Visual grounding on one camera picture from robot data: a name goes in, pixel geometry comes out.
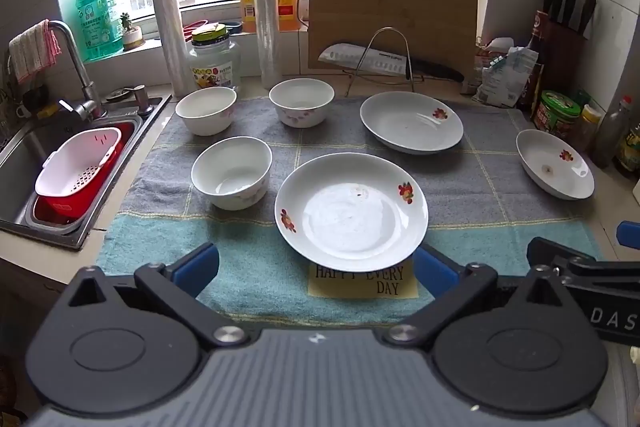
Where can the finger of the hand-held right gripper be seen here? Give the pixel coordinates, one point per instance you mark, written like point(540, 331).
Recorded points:
point(629, 234)
point(560, 254)

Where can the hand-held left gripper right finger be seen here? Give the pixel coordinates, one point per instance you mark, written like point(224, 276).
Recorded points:
point(435, 269)

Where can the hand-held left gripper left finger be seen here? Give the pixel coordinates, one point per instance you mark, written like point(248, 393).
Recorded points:
point(197, 269)

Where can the white fruit-print plate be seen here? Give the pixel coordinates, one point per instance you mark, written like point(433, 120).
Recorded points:
point(350, 217)
point(405, 124)
point(550, 177)

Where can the white floral bowl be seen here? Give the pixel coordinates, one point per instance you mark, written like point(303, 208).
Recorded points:
point(230, 172)
point(300, 104)
point(205, 112)

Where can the green-labelled oil bottle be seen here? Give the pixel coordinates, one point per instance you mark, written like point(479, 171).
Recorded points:
point(629, 152)

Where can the red-capped glass bottle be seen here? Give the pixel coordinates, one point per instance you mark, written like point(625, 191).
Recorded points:
point(612, 137)

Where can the yellow-capped spice jar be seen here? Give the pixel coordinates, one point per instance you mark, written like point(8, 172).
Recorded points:
point(585, 129)

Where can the red plastic basin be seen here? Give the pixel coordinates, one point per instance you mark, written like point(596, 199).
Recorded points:
point(107, 177)

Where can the green-lidded sauce jar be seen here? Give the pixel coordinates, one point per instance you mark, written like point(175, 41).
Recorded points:
point(555, 112)

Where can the small green-capped bottle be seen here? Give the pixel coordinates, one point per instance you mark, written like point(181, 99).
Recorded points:
point(581, 98)

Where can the white plastic colander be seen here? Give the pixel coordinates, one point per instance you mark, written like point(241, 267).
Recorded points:
point(75, 167)

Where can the grey and teal checked towel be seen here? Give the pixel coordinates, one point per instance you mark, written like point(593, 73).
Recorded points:
point(325, 139)

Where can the metal sink knob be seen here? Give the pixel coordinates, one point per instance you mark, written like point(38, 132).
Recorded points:
point(142, 99)

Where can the white and blue bag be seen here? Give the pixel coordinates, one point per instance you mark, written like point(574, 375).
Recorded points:
point(505, 82)

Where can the brown knife block with knives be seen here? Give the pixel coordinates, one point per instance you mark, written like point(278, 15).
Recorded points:
point(565, 52)

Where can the dark soy sauce bottle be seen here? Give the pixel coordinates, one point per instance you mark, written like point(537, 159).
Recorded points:
point(535, 57)

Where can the glass jar with yellow-green lid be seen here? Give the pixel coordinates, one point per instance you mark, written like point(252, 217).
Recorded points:
point(215, 67)

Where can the stainless steel sink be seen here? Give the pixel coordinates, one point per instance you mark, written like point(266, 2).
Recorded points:
point(20, 167)

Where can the red and white bag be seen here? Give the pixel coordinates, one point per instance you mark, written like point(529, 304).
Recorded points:
point(492, 49)

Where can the metal faucet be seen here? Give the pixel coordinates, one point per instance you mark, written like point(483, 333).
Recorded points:
point(82, 82)

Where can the red jar lid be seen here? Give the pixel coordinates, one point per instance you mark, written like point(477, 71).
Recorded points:
point(192, 29)

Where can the small potted plant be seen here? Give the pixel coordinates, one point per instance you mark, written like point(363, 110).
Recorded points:
point(132, 34)

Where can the teal jar lid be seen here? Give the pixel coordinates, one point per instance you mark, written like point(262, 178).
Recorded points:
point(232, 27)

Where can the tall plastic wrap roll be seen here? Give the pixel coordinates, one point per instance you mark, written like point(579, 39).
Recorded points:
point(267, 22)

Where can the green detergent pump bottle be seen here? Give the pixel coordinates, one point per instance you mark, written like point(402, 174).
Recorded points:
point(97, 22)

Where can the pink and white dish cloth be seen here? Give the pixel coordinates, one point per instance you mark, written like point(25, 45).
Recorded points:
point(32, 52)

